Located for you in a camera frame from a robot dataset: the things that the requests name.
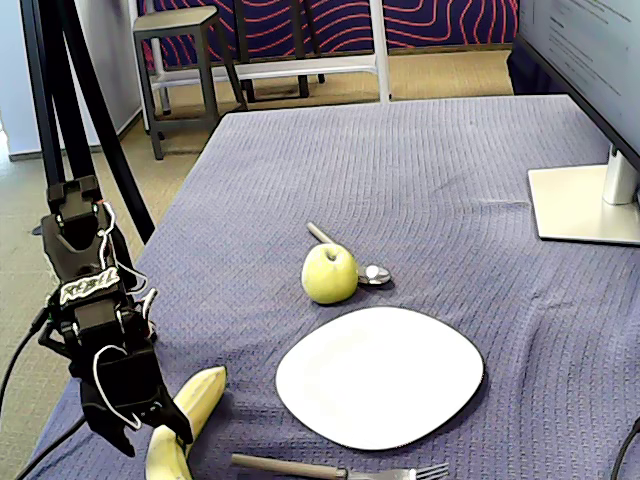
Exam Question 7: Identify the yellow banana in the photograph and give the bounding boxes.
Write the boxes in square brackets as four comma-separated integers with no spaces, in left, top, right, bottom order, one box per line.
[144,364,229,480]

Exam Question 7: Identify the white rounded square plate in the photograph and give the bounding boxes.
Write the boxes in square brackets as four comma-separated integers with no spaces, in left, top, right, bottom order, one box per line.
[274,305,486,451]

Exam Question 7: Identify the green apple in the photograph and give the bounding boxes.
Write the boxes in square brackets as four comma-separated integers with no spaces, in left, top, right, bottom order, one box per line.
[300,242,360,305]

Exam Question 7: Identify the black tripod legs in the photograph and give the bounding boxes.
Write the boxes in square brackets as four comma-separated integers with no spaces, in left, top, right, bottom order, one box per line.
[19,0,157,246]

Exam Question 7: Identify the blue waffle tablecloth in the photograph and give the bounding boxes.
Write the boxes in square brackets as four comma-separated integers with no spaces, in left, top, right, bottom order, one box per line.
[24,94,640,480]

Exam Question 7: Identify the grey stool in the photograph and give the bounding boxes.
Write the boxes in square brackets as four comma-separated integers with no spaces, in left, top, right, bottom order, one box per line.
[132,4,250,161]

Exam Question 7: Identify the silver monitor stand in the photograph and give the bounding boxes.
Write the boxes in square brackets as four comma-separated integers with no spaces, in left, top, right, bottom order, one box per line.
[527,144,640,247]

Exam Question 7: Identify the blue red wavy panel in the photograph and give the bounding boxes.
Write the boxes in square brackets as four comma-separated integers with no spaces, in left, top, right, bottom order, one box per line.
[137,0,521,57]

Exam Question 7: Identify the computer monitor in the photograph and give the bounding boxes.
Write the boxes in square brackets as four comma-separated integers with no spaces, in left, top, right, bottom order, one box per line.
[512,0,640,174]

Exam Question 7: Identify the thin black cable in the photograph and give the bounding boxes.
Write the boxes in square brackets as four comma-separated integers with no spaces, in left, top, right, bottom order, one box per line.
[14,414,89,480]

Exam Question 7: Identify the thick black cable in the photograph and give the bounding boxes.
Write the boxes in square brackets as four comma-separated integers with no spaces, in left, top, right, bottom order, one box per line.
[0,307,51,406]

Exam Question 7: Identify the grey-handled metal fork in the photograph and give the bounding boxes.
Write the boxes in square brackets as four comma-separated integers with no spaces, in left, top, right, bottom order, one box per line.
[230,452,450,480]

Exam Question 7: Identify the grey-handled metal spoon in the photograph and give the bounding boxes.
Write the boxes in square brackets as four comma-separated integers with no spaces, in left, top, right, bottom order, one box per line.
[305,221,393,287]

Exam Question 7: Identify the black metal chair frame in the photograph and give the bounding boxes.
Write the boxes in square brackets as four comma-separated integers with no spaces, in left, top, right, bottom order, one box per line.
[232,0,326,104]

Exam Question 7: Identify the white metal frame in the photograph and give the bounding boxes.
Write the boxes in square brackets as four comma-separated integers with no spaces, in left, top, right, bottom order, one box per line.
[144,0,392,119]

